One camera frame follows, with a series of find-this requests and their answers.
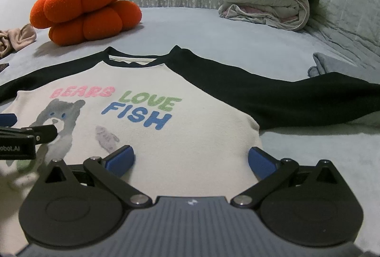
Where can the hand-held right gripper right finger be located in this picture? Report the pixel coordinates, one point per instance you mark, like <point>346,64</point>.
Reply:
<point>261,163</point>

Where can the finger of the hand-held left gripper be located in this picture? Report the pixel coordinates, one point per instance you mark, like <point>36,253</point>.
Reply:
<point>44,133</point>
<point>7,119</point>

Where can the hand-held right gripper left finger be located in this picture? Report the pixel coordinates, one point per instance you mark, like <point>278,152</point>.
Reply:
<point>120,159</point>

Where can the cream and black raglan sweatshirt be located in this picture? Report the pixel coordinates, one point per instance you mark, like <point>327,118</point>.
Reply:
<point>193,138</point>

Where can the crumpled beige cloth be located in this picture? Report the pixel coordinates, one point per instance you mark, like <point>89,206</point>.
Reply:
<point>17,40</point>

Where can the folded grey garment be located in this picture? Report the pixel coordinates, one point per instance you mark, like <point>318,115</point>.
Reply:
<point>329,65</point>

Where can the folded grey and pink quilt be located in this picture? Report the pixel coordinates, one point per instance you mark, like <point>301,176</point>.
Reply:
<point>264,1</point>

